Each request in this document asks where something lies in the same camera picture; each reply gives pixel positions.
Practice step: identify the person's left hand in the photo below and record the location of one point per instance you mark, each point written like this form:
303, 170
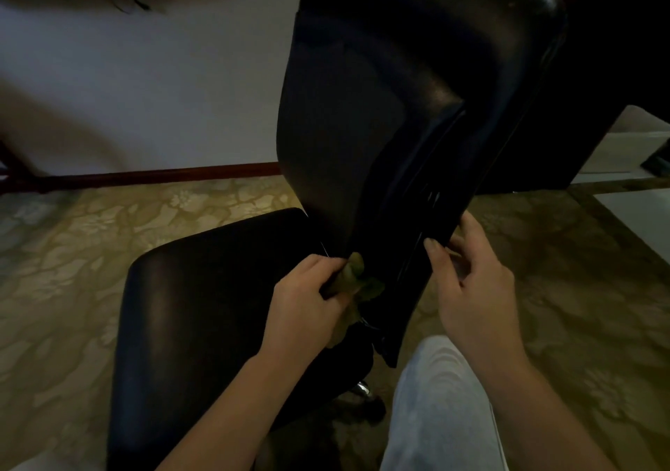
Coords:
298, 313

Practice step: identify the person's right hand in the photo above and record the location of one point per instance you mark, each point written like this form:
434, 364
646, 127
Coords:
479, 303

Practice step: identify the person's left fingers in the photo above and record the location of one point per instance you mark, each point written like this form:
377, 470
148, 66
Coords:
319, 266

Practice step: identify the person's right thumb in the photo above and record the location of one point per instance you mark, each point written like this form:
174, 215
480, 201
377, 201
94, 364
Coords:
438, 266

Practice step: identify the olive green cleaning cloth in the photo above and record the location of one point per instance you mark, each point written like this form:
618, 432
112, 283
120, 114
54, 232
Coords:
356, 279

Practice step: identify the black leather office chair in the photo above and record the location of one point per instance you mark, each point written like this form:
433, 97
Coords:
377, 120

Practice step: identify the person's right forearm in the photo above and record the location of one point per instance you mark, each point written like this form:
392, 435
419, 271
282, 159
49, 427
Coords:
539, 418

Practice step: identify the person's left forearm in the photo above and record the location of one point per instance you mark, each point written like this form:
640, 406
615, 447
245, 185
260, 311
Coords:
235, 413

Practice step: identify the person's light grey trousers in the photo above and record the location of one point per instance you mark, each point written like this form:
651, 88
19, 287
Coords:
442, 413

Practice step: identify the brown wooden baseboard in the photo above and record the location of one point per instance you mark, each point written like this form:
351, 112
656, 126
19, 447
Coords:
157, 176

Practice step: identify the white mattress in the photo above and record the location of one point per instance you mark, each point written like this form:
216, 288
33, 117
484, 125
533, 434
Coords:
641, 222

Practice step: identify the beige cushioned seat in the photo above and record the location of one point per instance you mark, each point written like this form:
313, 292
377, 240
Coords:
625, 146

